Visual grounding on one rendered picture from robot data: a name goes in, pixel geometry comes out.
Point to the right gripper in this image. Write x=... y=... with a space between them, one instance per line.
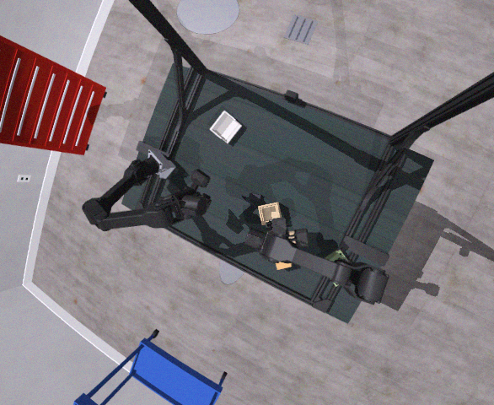
x=199 y=178

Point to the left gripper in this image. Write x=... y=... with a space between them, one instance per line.
x=302 y=238

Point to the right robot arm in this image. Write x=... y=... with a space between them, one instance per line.
x=155 y=215

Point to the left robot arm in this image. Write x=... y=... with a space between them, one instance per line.
x=274 y=247

